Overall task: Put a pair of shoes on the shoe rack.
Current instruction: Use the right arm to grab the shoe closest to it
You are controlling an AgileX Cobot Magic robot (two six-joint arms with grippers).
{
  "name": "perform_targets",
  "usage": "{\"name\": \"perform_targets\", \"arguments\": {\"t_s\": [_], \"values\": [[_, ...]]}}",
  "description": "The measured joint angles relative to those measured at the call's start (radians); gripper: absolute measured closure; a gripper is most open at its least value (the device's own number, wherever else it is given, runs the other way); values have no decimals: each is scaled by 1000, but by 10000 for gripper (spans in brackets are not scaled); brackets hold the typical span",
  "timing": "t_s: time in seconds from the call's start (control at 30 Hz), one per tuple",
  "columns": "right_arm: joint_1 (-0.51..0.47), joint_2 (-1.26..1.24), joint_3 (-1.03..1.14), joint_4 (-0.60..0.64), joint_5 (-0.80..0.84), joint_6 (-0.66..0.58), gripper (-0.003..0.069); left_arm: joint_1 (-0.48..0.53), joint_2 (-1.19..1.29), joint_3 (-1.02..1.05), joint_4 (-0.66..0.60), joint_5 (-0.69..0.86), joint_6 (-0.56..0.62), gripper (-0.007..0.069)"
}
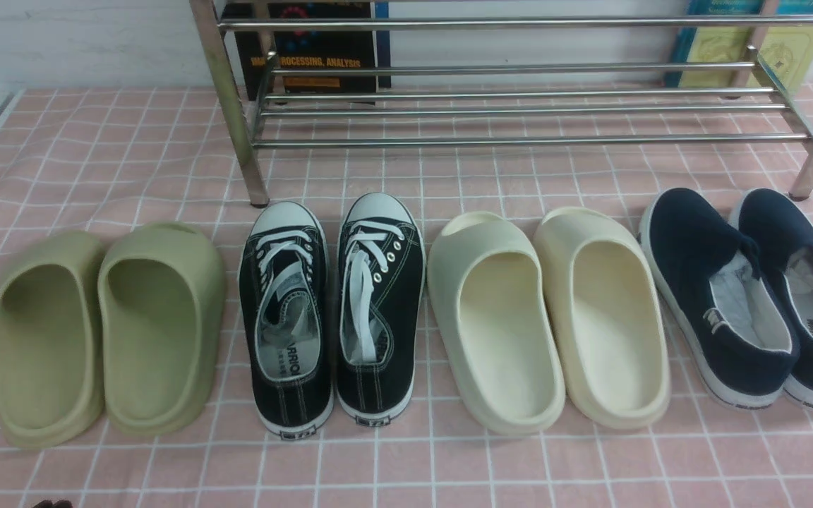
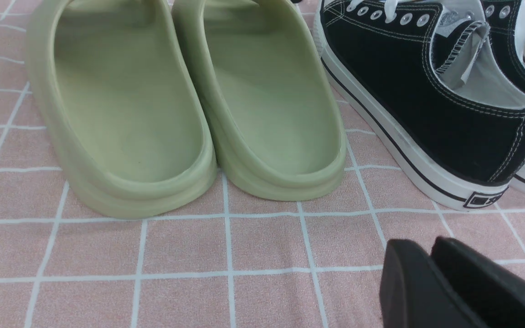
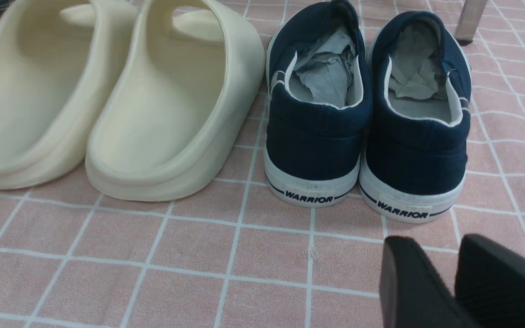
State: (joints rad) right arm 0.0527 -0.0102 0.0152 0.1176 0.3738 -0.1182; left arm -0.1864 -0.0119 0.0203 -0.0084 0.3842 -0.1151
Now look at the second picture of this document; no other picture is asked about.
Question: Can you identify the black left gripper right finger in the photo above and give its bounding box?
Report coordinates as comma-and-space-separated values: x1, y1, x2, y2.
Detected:
431, 236, 525, 328

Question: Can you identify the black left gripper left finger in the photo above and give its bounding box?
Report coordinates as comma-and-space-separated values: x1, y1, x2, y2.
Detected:
379, 239, 488, 328

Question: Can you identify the right green foam slide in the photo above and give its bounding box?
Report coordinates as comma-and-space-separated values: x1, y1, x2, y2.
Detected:
171, 0, 346, 201

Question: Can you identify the left green foam slide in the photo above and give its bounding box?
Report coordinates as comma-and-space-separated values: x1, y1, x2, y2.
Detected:
25, 0, 217, 219

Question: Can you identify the pink checkered tablecloth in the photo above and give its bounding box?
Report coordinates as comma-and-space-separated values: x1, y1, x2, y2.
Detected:
0, 0, 525, 328

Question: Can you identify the green foam slide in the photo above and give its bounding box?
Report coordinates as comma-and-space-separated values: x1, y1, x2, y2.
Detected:
171, 0, 346, 201
25, 0, 217, 219

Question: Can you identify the left black canvas sneaker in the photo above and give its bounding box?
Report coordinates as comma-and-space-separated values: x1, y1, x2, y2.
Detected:
313, 0, 525, 210

